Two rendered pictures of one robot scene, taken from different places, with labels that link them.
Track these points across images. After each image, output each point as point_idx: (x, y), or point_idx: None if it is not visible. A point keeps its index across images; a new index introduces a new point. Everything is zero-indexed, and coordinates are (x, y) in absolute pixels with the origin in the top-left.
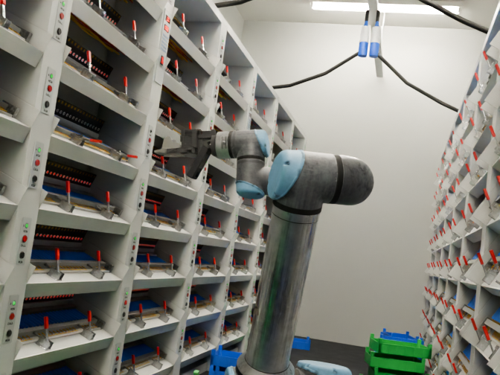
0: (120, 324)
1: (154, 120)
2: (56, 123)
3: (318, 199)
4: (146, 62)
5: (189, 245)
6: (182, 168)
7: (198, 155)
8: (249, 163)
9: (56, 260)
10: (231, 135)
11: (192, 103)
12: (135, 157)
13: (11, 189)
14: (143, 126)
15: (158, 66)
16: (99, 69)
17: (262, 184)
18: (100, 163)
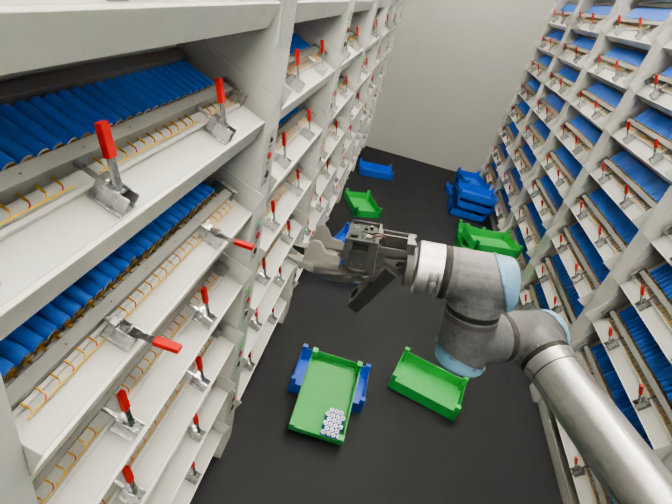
0: (235, 373)
1: (276, 115)
2: (37, 460)
3: None
4: (265, 14)
5: (308, 192)
6: (307, 114)
7: (374, 283)
8: (477, 334)
9: (129, 483)
10: (449, 274)
11: (330, 12)
12: (251, 250)
13: None
14: (258, 140)
15: (287, 8)
16: None
17: (488, 361)
18: (185, 295)
